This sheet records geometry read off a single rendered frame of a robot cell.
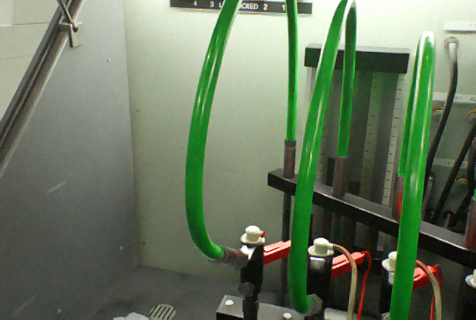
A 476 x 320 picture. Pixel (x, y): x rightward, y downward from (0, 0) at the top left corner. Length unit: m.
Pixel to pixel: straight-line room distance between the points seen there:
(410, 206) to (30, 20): 3.10
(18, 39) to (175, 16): 2.52
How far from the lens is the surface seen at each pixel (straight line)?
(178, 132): 0.92
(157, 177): 0.97
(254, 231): 0.61
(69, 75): 0.79
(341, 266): 0.63
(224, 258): 0.49
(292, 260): 0.43
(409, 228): 0.42
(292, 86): 0.74
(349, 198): 0.74
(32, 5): 3.39
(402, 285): 0.43
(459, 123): 0.83
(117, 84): 0.91
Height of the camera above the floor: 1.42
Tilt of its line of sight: 20 degrees down
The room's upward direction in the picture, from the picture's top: 1 degrees clockwise
